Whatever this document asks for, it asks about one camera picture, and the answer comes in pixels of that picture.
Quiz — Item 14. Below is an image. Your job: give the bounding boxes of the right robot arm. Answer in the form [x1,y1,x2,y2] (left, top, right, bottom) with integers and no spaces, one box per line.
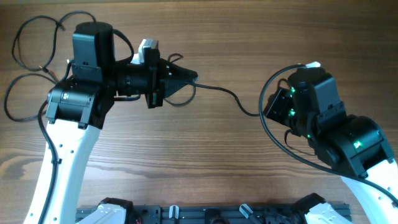
[259,62,397,223]

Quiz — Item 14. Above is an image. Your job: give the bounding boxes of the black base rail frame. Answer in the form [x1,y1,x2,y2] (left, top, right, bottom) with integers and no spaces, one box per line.
[76,198,351,224]

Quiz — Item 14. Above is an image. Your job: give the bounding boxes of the right camera black cable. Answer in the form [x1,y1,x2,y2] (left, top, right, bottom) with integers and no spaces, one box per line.
[258,63,398,208]

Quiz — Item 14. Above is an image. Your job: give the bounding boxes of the left camera black cable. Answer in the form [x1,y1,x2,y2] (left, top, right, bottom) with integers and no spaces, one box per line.
[36,99,62,224]

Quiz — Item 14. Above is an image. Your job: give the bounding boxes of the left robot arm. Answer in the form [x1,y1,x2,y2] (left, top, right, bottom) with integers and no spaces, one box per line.
[25,22,198,223]

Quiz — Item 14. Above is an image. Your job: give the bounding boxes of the camera black cable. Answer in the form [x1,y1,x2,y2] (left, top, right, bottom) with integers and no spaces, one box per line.
[258,63,398,208]
[36,99,62,224]

